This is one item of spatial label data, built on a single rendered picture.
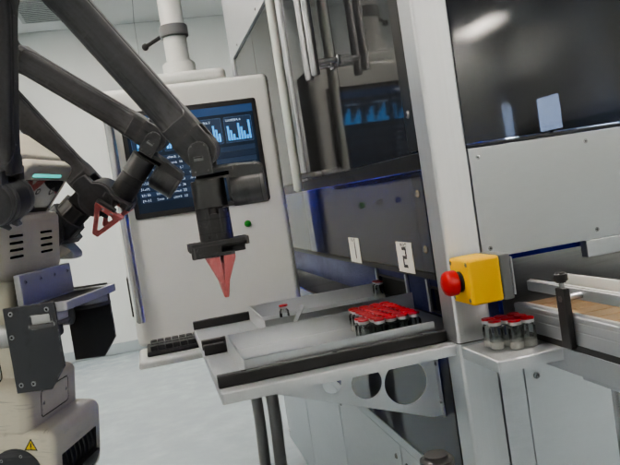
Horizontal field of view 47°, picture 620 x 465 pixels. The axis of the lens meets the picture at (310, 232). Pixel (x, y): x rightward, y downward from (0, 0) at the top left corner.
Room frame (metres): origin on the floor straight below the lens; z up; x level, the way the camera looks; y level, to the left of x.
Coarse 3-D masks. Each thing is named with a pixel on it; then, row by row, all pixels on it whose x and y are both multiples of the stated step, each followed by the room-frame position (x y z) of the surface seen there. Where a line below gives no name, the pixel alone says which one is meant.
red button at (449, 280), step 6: (450, 270) 1.11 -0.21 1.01; (444, 276) 1.10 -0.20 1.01; (450, 276) 1.09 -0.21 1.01; (456, 276) 1.10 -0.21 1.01; (444, 282) 1.10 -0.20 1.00; (450, 282) 1.09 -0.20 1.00; (456, 282) 1.09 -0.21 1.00; (444, 288) 1.10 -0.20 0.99; (450, 288) 1.09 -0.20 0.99; (456, 288) 1.09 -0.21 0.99; (450, 294) 1.10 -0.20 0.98; (456, 294) 1.10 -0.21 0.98
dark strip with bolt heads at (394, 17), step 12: (396, 0) 1.23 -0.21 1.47; (396, 12) 1.24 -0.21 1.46; (396, 24) 1.25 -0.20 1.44; (396, 36) 1.26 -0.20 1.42; (396, 48) 1.27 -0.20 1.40; (396, 60) 1.27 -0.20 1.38; (408, 84) 1.23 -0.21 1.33; (408, 96) 1.24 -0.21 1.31; (408, 108) 1.25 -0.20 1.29; (408, 120) 1.26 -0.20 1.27; (408, 132) 1.27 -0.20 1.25; (408, 144) 1.27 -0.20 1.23
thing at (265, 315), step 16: (352, 288) 1.82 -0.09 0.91; (368, 288) 1.83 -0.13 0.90; (256, 304) 1.76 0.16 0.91; (272, 304) 1.77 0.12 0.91; (288, 304) 1.78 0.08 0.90; (304, 304) 1.79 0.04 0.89; (320, 304) 1.80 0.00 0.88; (336, 304) 1.78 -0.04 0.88; (352, 304) 1.55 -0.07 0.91; (368, 304) 1.56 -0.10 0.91; (400, 304) 1.57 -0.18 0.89; (256, 320) 1.63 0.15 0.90; (272, 320) 1.51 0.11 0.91; (288, 320) 1.52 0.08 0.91
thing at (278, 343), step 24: (240, 336) 1.41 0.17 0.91; (264, 336) 1.42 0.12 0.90; (288, 336) 1.43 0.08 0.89; (312, 336) 1.43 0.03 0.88; (336, 336) 1.39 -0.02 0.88; (360, 336) 1.20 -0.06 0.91; (384, 336) 1.21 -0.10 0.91; (240, 360) 1.20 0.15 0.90; (264, 360) 1.16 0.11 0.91; (288, 360) 1.17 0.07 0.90
